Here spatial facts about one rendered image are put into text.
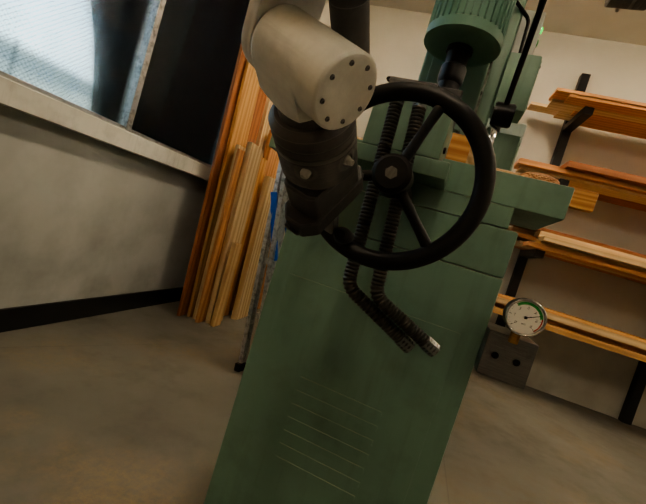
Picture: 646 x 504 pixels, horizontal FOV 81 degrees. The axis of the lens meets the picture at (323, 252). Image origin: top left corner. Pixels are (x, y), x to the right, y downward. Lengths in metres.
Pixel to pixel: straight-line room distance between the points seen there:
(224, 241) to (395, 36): 2.43
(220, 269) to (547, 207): 1.75
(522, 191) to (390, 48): 3.07
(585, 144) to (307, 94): 3.36
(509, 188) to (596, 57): 3.11
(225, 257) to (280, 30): 1.89
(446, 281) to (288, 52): 0.54
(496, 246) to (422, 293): 0.16
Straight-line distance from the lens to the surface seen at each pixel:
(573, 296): 3.48
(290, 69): 0.33
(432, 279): 0.76
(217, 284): 2.20
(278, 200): 1.65
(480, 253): 0.76
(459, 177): 0.78
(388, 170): 0.58
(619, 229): 3.59
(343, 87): 0.32
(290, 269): 0.82
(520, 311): 0.71
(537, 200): 0.78
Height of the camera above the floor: 0.70
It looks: 3 degrees down
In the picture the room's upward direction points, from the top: 17 degrees clockwise
